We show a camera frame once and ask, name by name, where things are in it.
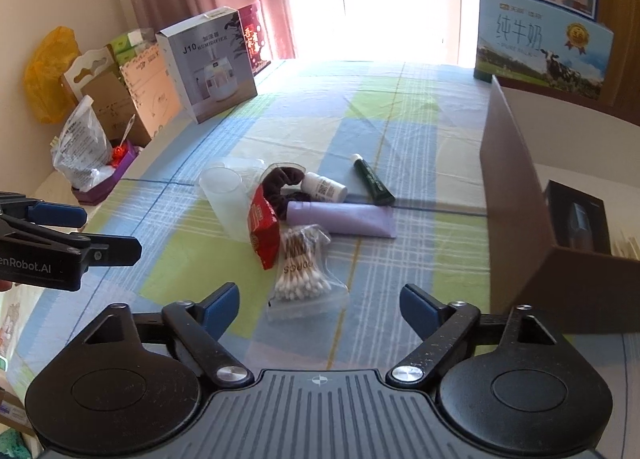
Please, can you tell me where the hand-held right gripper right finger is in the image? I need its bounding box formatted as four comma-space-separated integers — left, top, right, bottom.
399, 283, 568, 387

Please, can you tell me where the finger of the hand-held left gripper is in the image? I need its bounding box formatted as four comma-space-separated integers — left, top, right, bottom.
0, 216, 143, 268
0, 192, 88, 229

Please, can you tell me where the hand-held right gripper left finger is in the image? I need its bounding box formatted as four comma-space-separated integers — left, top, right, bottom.
75, 282, 255, 387

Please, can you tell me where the clear plastic cup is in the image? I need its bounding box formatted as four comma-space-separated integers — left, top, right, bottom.
199, 158, 271, 243

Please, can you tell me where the purple cosmetic tube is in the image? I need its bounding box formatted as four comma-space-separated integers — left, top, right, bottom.
286, 202, 398, 240

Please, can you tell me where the dark green lip gel tube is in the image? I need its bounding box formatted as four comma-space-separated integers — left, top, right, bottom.
351, 153, 396, 206

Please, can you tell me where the brown cardboard storage box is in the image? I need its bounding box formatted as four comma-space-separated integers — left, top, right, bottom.
478, 74, 640, 336

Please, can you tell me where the purple box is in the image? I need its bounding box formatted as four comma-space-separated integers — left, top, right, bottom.
70, 138, 139, 206

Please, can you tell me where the clear printed plastic bag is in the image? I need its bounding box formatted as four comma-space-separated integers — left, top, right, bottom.
50, 94, 114, 193

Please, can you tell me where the red snack packet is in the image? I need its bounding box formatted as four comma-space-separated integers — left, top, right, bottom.
248, 184, 281, 271

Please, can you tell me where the bag of cotton swabs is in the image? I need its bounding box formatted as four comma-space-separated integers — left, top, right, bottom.
265, 224, 350, 323

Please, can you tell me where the brown cardboard hang package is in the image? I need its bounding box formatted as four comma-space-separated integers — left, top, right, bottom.
60, 46, 153, 150

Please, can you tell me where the dark velvet scrunchie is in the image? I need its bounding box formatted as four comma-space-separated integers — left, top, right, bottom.
256, 163, 314, 213

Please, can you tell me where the yellow plastic bag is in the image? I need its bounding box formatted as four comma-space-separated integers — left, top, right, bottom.
24, 26, 81, 125

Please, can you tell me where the small white bottle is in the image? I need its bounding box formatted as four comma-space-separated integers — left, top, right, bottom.
301, 172, 349, 203

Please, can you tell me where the pale pink cardboard box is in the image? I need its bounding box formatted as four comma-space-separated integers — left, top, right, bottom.
119, 51, 181, 141

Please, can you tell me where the green packet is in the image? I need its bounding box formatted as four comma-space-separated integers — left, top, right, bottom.
107, 28, 159, 66

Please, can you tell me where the black product box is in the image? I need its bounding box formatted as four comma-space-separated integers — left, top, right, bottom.
542, 180, 614, 255

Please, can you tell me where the grey humidifier box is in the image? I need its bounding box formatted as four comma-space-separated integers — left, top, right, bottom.
155, 8, 259, 125

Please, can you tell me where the red gift box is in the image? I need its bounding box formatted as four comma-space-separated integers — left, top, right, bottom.
237, 3, 274, 78

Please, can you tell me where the blue milk carton box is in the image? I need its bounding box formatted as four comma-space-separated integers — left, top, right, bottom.
473, 0, 615, 100

